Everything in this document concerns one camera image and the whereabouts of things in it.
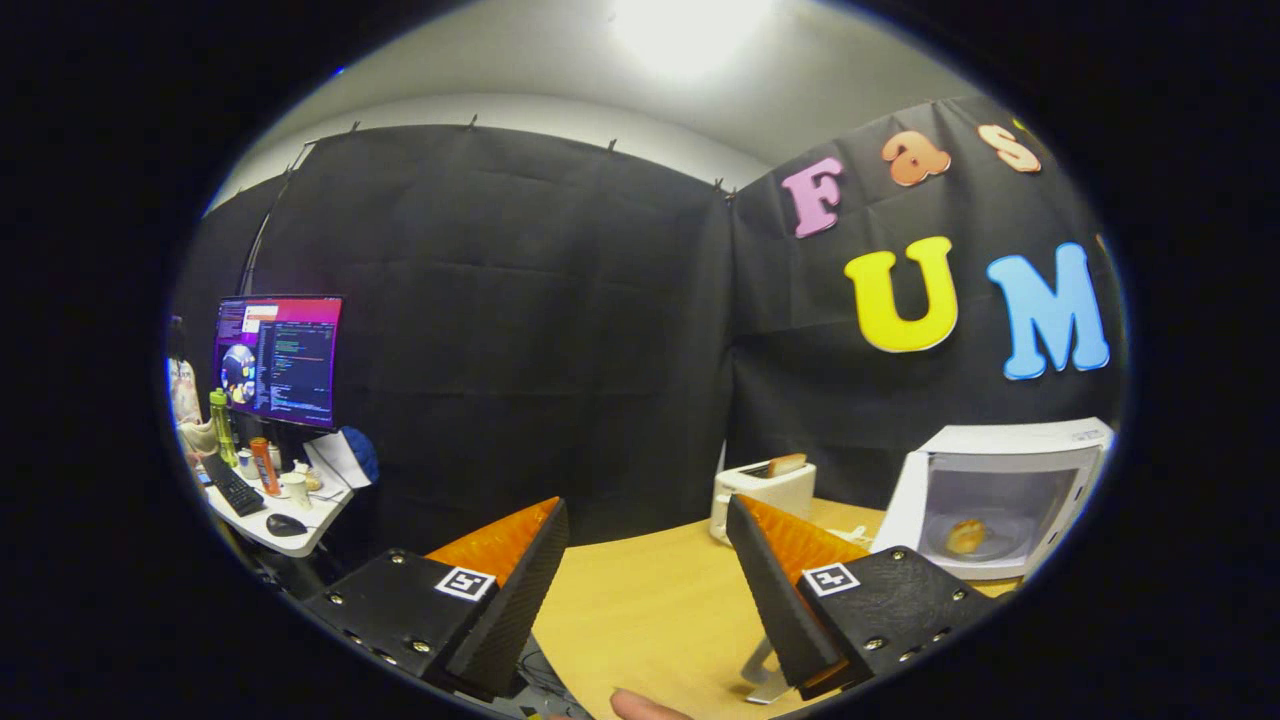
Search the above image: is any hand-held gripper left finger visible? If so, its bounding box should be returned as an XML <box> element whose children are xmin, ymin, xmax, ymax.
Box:
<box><xmin>300</xmin><ymin>496</ymin><xmax>571</xmax><ymax>701</ymax></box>

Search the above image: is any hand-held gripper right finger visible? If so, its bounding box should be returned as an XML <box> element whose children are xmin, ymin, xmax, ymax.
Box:
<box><xmin>725</xmin><ymin>493</ymin><xmax>998</xmax><ymax>701</ymax></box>

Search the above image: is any white microwave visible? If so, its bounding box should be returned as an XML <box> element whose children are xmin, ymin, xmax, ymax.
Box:
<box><xmin>740</xmin><ymin>418</ymin><xmax>1116</xmax><ymax>706</ymax></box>

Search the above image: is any cream toaster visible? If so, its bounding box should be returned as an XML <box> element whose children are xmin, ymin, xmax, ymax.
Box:
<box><xmin>709</xmin><ymin>460</ymin><xmax>817</xmax><ymax>547</ymax></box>

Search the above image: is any blue rounded item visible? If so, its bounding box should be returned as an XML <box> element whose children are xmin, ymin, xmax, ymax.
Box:
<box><xmin>340</xmin><ymin>427</ymin><xmax>381</xmax><ymax>486</ymax></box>

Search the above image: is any white office desk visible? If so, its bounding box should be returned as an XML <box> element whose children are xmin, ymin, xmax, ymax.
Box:
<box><xmin>195</xmin><ymin>440</ymin><xmax>356</xmax><ymax>559</ymax></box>

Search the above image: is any glass turntable plate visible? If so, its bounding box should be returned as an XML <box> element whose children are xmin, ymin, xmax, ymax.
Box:
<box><xmin>922</xmin><ymin>512</ymin><xmax>1021</xmax><ymax>563</ymax></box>

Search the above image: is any white paper sheet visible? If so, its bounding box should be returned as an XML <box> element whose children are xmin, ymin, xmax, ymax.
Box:
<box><xmin>305</xmin><ymin>432</ymin><xmax>353</xmax><ymax>491</ymax></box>

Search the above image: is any black backdrop cloth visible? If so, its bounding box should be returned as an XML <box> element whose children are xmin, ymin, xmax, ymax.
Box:
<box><xmin>170</xmin><ymin>95</ymin><xmax>1131</xmax><ymax>561</ymax></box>

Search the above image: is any orange drink bottle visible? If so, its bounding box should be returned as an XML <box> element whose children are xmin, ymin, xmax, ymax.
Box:
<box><xmin>248</xmin><ymin>436</ymin><xmax>283</xmax><ymax>498</ymax></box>

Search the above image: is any black keyboard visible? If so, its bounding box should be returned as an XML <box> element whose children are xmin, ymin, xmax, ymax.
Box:
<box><xmin>200</xmin><ymin>452</ymin><xmax>267</xmax><ymax>518</ymax></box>

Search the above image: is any computer monitor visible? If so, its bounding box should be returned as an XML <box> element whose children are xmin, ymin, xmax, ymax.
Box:
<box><xmin>213</xmin><ymin>294</ymin><xmax>345</xmax><ymax>433</ymax></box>

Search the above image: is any green drink bottle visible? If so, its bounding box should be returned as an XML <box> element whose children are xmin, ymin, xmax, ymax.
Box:
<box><xmin>208</xmin><ymin>388</ymin><xmax>241</xmax><ymax>469</ymax></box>

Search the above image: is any ceiling light panel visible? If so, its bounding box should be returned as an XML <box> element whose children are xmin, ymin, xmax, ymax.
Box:
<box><xmin>610</xmin><ymin>0</ymin><xmax>776</xmax><ymax>81</ymax></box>

